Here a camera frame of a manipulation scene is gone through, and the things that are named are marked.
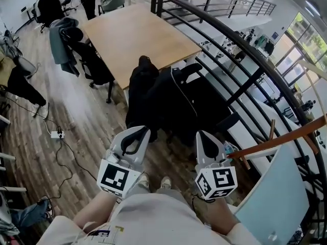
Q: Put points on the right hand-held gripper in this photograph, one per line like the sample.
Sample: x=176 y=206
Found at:
x=217 y=181

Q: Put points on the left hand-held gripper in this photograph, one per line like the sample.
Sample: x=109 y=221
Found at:
x=112 y=177

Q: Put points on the black swivel chair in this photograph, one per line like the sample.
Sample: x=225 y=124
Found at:
x=209 y=103

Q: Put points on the black jacket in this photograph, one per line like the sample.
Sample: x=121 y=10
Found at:
x=148 y=93

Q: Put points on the person's left forearm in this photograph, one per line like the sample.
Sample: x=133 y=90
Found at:
x=94 y=210

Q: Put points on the person's right forearm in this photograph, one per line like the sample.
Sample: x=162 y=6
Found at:
x=222 y=216

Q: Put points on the black headrest office chair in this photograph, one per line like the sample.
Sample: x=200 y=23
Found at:
x=94 y=65

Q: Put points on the grey trash bin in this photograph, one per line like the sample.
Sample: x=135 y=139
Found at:
x=231 y=148

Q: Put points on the person's left shoe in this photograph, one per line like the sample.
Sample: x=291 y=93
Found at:
x=144 y=180

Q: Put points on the person's shoe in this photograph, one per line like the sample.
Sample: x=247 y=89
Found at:
x=166 y=182
x=144 y=180

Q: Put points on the person's right shoe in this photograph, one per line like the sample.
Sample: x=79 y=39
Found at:
x=166 y=182

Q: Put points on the person's grey trousers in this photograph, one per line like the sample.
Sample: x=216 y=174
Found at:
x=153 y=195

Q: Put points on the wooden coat rack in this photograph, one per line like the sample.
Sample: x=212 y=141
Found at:
x=281 y=139

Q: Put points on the white power strip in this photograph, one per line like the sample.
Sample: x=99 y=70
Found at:
x=55 y=134

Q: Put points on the black metal railing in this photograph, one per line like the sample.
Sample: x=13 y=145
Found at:
x=246 y=84

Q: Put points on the light blue board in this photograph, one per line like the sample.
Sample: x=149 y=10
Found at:
x=276 y=200

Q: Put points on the person's white T-shirt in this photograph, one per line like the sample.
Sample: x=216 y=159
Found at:
x=158 y=223

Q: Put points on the light wooden table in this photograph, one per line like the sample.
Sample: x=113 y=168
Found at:
x=138 y=37

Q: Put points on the grey armchair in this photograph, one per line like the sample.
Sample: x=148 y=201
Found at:
x=115 y=2

